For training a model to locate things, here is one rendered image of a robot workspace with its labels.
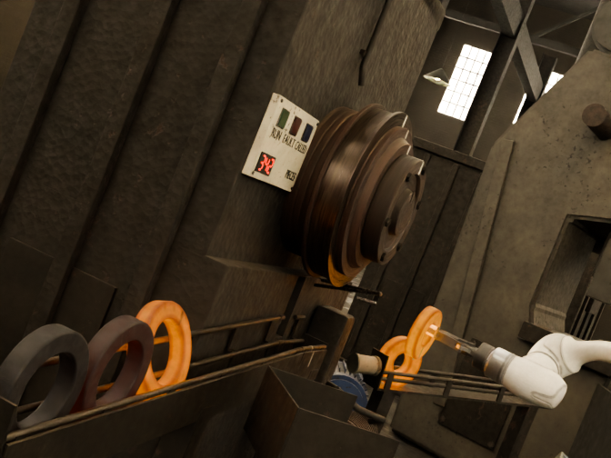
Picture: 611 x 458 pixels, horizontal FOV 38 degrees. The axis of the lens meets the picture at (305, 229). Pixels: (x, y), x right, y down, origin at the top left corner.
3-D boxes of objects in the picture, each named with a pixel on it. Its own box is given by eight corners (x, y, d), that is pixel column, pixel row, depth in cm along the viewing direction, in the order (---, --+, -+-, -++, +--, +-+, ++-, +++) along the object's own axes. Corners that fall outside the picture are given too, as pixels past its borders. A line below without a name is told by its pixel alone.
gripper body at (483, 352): (480, 373, 241) (450, 356, 245) (487, 373, 249) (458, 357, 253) (492, 347, 241) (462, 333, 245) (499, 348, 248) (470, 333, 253)
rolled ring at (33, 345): (105, 324, 133) (86, 315, 134) (25, 341, 116) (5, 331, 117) (67, 436, 135) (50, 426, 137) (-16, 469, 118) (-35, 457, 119)
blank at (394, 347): (377, 391, 269) (384, 395, 267) (372, 346, 264) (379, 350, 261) (417, 372, 276) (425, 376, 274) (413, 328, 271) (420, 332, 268)
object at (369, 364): (343, 368, 262) (349, 349, 261) (366, 372, 267) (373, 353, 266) (355, 376, 257) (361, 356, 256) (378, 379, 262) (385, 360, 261)
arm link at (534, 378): (495, 394, 241) (515, 373, 251) (549, 423, 234) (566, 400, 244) (506, 363, 236) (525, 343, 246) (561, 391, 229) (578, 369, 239)
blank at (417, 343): (419, 305, 247) (430, 311, 245) (438, 304, 261) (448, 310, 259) (397, 355, 249) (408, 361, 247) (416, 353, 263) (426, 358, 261)
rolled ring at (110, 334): (166, 314, 150) (150, 307, 151) (104, 332, 133) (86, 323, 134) (135, 413, 153) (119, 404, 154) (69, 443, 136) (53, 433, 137)
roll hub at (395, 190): (349, 253, 212) (394, 144, 211) (378, 261, 238) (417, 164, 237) (370, 263, 210) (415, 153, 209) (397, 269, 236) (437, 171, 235)
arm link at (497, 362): (505, 384, 247) (485, 374, 249) (519, 355, 246) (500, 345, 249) (497, 385, 239) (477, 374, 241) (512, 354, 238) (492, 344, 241)
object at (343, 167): (284, 273, 206) (360, 84, 205) (341, 281, 251) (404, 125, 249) (308, 283, 204) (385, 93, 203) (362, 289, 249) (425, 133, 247)
